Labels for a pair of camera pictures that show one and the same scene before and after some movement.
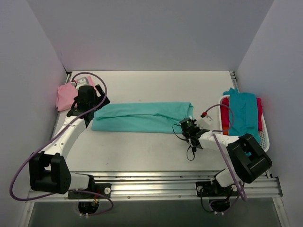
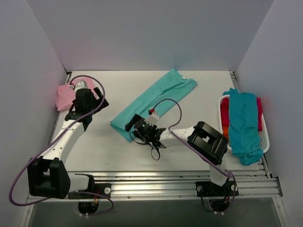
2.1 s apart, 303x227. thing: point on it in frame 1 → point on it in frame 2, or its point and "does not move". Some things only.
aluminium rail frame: [54, 179] does not move
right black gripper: [185, 129] → [132, 123]
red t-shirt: [225, 112] does not move
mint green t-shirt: [159, 117] → [174, 85]
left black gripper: [100, 95] does not move
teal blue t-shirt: [243, 114] does not move
